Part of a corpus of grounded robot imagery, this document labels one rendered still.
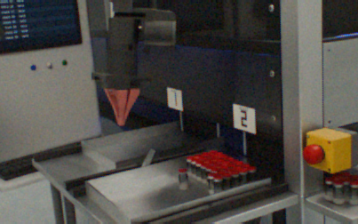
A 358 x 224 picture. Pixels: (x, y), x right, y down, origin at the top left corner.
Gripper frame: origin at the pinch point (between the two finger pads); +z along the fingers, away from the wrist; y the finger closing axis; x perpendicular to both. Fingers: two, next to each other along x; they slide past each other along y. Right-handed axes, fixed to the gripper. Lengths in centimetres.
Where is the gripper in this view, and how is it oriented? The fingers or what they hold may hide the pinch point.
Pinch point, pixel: (121, 121)
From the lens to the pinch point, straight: 99.3
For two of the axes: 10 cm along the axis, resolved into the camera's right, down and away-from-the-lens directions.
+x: -5.1, -1.4, 8.5
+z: -0.4, 9.9, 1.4
